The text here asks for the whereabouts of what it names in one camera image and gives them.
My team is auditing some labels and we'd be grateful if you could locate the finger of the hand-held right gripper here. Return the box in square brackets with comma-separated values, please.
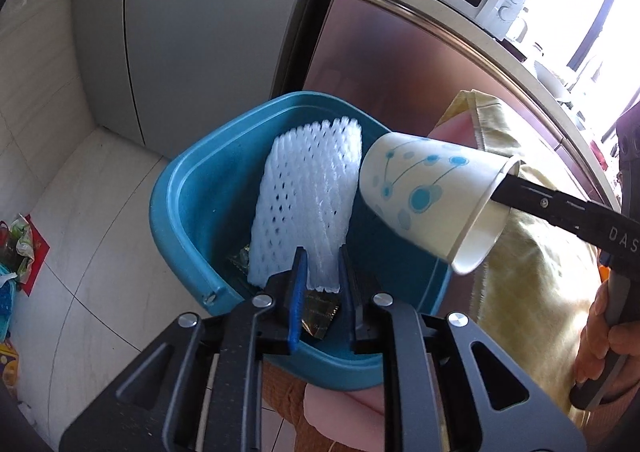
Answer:
[492, 173, 603, 245]

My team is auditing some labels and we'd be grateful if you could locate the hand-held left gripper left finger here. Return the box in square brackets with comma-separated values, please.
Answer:
[60, 247, 311, 452]

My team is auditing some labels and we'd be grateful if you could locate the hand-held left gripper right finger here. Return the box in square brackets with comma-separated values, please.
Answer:
[339, 244, 588, 452]

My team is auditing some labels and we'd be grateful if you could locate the small gold wrapper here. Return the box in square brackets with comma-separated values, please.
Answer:
[300, 289, 346, 340]

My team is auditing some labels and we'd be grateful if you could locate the white foam fruit net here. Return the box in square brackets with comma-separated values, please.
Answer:
[246, 116, 363, 293]

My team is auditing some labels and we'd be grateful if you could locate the blue dotted paper cup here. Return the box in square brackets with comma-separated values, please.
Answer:
[359, 133, 522, 276]

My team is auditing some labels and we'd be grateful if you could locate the blue trash bin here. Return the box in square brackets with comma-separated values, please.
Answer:
[149, 90, 453, 390]

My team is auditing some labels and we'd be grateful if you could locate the person's right hand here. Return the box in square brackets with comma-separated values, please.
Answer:
[574, 282, 640, 413]

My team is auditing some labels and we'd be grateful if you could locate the yellow patterned tablecloth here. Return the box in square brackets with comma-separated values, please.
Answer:
[435, 89, 608, 433]

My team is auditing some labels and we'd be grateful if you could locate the white ceramic bowl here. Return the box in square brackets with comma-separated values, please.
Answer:
[534, 60, 565, 91]

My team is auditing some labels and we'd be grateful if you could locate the white electric kettle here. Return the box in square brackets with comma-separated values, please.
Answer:
[506, 16, 531, 43]

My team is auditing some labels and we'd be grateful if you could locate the kitchen counter with brown cabinets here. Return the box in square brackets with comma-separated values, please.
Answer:
[300, 0, 621, 213]

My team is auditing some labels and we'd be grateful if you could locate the red paper sheet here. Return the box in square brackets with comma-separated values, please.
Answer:
[22, 216, 52, 293]

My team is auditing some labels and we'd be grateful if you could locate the grey refrigerator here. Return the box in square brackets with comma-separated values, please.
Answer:
[75, 0, 346, 163]

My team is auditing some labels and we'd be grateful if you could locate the green and white plastic bag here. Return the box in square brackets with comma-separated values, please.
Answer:
[0, 214, 33, 277]

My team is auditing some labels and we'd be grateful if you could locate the blue plastic basket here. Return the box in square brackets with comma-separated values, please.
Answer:
[0, 272, 21, 339]

